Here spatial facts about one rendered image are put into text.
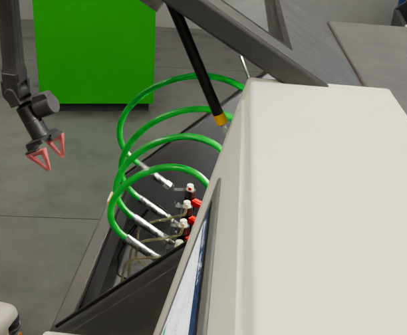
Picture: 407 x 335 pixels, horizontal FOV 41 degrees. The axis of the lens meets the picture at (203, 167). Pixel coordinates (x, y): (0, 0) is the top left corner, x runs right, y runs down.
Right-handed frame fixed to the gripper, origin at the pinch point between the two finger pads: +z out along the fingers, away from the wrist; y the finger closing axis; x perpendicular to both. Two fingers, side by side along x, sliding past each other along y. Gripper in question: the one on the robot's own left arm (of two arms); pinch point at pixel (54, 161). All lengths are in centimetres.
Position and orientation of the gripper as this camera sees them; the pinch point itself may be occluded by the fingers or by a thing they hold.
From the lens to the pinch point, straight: 179.3
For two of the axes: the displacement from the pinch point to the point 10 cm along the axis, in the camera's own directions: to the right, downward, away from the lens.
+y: 2.3, -4.4, 8.7
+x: -8.9, 2.6, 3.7
